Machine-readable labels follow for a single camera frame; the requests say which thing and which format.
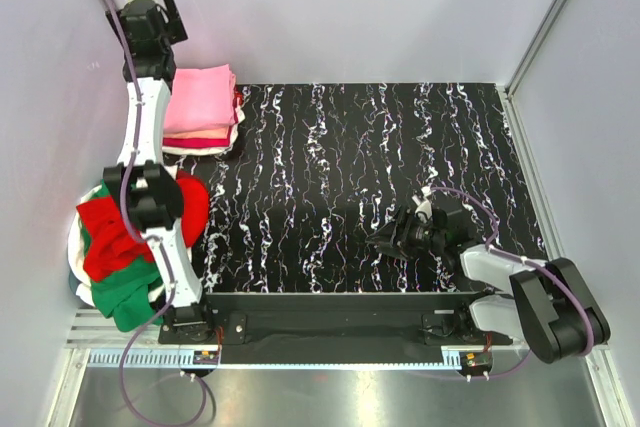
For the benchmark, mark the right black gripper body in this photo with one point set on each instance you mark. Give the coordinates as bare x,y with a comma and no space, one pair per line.
415,235

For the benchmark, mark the pink t shirt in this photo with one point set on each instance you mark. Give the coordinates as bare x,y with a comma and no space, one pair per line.
201,99

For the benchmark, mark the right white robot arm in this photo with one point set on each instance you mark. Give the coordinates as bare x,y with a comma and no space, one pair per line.
546,304

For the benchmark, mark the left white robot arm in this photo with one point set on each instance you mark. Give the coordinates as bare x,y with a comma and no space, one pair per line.
149,198

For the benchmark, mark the folded magenta t shirt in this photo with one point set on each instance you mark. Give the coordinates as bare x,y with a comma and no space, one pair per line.
197,143

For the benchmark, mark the folded peach t shirt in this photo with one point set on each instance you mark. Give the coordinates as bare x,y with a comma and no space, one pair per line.
216,133

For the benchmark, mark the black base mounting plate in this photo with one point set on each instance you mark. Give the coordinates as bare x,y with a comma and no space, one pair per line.
429,318

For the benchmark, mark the red t shirt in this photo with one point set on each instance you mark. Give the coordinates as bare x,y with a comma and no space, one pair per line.
113,253

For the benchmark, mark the green t shirt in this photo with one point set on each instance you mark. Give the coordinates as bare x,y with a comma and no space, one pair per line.
126,302

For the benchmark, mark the aluminium rail profile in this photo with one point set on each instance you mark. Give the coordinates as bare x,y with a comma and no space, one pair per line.
89,329

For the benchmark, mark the slotted cable duct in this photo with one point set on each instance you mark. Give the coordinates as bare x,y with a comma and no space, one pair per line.
233,359

